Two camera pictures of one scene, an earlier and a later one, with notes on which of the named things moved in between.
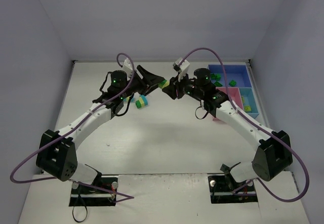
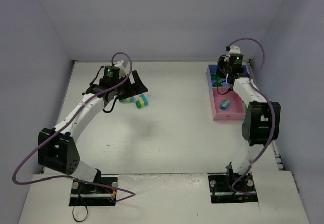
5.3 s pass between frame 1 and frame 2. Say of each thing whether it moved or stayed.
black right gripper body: moved
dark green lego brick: stayed
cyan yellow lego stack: stayed
